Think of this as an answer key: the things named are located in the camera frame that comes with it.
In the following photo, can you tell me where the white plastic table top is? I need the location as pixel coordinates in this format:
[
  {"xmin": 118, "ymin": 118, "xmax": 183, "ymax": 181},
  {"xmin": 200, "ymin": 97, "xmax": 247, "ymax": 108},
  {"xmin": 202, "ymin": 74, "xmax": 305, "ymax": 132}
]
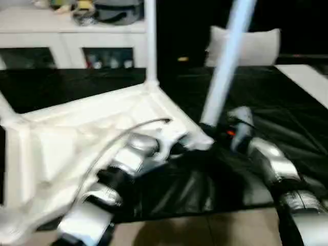
[{"xmin": 0, "ymin": 81, "xmax": 215, "ymax": 241}]

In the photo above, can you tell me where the black work mat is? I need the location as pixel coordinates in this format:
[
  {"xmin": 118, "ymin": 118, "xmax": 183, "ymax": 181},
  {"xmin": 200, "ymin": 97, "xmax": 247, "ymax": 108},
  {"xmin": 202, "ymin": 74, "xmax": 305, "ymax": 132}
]
[{"xmin": 0, "ymin": 65, "xmax": 328, "ymax": 226}]

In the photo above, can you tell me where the white flat board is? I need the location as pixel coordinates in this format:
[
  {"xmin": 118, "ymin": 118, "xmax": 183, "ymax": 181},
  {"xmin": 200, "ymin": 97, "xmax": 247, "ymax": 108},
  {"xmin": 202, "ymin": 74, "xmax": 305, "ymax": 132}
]
[{"xmin": 274, "ymin": 64, "xmax": 328, "ymax": 110}]

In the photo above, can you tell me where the black cabinet with yellow label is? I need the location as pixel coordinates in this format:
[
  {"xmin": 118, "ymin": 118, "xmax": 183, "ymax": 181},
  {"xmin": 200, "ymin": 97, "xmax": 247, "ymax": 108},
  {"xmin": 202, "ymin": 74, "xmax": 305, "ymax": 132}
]
[{"xmin": 156, "ymin": 0, "xmax": 213, "ymax": 69}]

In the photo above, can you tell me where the grey helmet on cabinet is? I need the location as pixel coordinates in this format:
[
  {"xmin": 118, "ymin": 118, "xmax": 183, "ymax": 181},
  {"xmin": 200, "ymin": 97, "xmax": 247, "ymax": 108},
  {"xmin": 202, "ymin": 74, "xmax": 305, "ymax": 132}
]
[{"xmin": 94, "ymin": 0, "xmax": 144, "ymax": 26}]

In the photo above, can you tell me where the dark clutter on cabinet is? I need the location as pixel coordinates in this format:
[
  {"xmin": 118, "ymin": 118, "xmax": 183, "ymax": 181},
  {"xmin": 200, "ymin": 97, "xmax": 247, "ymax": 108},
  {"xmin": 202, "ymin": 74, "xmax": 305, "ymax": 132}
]
[{"xmin": 73, "ymin": 9, "xmax": 97, "ymax": 26}]

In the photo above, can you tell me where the cream toy figure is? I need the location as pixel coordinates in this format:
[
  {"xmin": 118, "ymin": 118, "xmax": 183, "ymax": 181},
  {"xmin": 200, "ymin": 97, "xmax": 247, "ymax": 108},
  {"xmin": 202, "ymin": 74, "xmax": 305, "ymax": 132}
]
[{"xmin": 52, "ymin": 4, "xmax": 74, "ymax": 15}]

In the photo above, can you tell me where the white glass-door cabinet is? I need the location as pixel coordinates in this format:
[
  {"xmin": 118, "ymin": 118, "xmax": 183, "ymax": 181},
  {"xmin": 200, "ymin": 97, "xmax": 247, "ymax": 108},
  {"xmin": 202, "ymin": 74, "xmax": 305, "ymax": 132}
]
[{"xmin": 0, "ymin": 6, "xmax": 149, "ymax": 70}]

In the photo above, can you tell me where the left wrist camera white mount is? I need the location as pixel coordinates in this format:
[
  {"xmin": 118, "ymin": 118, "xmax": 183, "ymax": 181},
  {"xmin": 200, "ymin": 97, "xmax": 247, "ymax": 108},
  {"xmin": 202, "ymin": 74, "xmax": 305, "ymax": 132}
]
[{"xmin": 151, "ymin": 120, "xmax": 190, "ymax": 162}]

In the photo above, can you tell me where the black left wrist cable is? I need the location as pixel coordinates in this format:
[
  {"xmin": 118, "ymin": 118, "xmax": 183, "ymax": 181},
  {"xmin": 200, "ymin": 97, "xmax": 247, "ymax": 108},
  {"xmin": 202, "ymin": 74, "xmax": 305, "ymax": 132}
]
[{"xmin": 69, "ymin": 117, "xmax": 171, "ymax": 206}]

